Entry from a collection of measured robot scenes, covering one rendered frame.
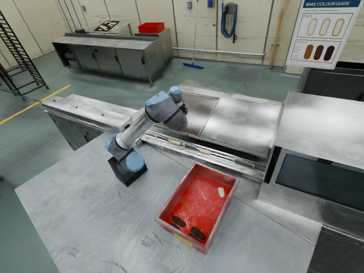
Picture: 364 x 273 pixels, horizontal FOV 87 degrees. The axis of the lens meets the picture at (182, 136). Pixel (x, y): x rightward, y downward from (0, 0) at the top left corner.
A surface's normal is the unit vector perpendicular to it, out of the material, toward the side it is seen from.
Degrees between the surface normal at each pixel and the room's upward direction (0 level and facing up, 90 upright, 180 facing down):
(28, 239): 0
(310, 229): 0
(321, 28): 90
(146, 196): 0
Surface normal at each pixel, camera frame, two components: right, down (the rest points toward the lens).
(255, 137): -0.18, -0.62
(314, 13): -0.49, 0.62
